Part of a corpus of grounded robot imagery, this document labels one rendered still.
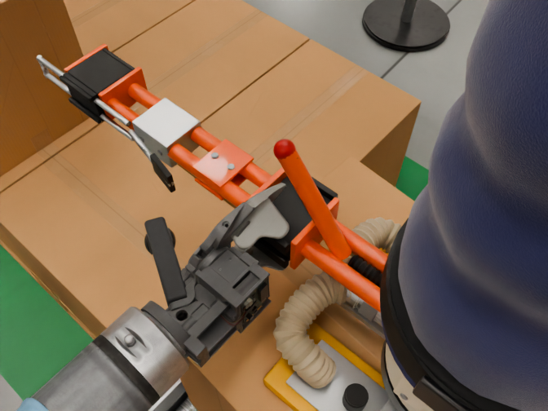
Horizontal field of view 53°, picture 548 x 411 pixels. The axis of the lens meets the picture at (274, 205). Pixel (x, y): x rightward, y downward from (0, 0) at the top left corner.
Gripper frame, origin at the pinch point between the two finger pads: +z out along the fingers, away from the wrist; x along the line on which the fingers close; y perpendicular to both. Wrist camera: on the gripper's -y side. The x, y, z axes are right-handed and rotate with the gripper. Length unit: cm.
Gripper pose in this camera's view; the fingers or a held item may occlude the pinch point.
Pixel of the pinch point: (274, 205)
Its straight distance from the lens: 67.3
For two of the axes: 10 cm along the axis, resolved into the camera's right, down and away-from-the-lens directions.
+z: 6.6, -6.2, 4.2
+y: 7.5, 5.4, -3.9
